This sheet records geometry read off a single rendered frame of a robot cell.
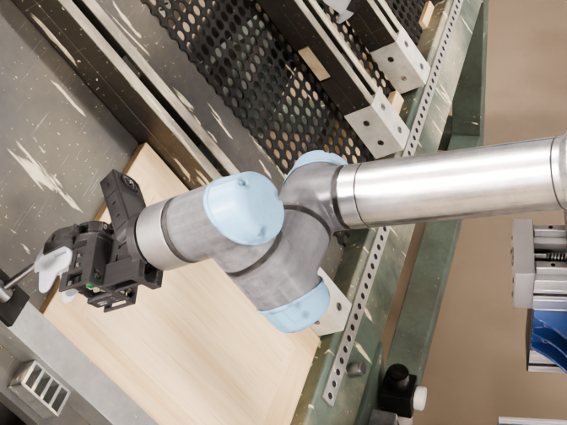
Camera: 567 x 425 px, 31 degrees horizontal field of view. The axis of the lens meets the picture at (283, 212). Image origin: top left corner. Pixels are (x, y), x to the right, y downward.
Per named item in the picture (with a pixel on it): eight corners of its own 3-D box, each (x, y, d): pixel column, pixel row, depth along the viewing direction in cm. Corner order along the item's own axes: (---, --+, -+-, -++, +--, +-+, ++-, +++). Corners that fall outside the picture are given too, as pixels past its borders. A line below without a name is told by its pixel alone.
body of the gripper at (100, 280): (51, 292, 116) (125, 267, 109) (65, 223, 120) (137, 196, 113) (103, 314, 121) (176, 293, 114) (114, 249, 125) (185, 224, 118)
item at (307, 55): (319, 81, 207) (332, 77, 205) (297, 51, 203) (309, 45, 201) (323, 72, 209) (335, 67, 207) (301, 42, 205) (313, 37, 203)
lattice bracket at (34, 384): (43, 420, 135) (58, 416, 133) (6, 387, 132) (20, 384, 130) (56, 395, 137) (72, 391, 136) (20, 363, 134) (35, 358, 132)
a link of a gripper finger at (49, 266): (9, 297, 122) (59, 280, 117) (18, 252, 125) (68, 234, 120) (30, 306, 124) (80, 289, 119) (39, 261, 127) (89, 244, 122)
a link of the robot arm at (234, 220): (278, 260, 104) (228, 201, 100) (199, 283, 110) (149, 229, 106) (299, 207, 109) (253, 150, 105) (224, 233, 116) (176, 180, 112)
